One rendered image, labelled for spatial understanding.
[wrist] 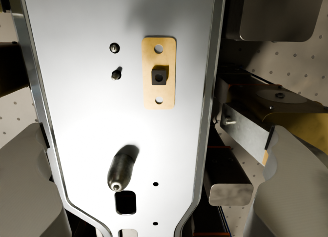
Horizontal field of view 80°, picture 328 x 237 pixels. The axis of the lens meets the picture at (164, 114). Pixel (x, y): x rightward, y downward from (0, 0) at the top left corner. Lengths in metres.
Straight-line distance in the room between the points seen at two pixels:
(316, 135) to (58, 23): 0.30
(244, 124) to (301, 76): 0.45
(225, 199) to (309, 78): 0.44
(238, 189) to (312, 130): 0.15
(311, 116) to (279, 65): 0.38
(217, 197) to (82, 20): 0.32
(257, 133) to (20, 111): 0.62
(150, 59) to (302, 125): 0.18
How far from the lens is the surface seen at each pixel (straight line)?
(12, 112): 0.71
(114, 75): 0.23
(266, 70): 0.61
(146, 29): 0.23
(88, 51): 0.25
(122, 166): 0.26
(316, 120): 0.27
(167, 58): 0.23
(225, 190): 0.36
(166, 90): 0.24
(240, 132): 0.25
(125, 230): 0.42
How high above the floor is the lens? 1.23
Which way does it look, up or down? 67 degrees down
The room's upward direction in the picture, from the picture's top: 177 degrees clockwise
